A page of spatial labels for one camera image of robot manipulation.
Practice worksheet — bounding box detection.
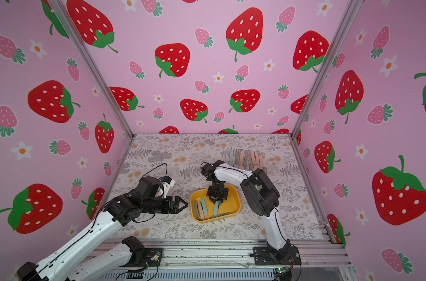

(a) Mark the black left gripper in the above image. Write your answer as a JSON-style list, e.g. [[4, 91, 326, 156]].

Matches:
[[141, 196, 189, 214]]

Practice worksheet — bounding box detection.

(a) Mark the mint green folding knife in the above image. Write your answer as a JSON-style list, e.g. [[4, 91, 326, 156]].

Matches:
[[200, 197, 208, 217]]

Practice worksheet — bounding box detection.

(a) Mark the yellow plastic storage box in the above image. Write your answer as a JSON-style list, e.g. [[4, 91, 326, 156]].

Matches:
[[190, 185, 241, 224]]

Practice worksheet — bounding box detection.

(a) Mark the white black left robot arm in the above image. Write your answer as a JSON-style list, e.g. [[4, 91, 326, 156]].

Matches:
[[17, 196, 188, 281]]

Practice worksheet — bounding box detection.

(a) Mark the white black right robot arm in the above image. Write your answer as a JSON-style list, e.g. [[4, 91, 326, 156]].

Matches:
[[201, 160, 291, 257]]

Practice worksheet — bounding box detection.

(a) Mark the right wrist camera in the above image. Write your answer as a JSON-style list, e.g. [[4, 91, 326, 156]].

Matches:
[[201, 160, 224, 181]]

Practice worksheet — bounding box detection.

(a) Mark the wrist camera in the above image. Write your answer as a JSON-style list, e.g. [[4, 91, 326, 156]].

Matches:
[[137, 175, 175, 198], [201, 160, 224, 181]]

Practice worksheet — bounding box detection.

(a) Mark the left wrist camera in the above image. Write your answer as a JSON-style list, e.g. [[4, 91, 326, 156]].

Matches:
[[137, 175, 175, 198]]

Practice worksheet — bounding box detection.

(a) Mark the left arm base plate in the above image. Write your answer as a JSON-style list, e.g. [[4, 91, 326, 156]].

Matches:
[[120, 248, 163, 268]]

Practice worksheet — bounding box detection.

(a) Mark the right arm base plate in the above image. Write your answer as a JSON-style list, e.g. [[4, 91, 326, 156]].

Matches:
[[250, 245, 302, 266]]

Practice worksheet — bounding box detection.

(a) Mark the aluminium frame rail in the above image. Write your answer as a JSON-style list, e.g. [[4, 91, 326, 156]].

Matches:
[[85, 239, 357, 281]]

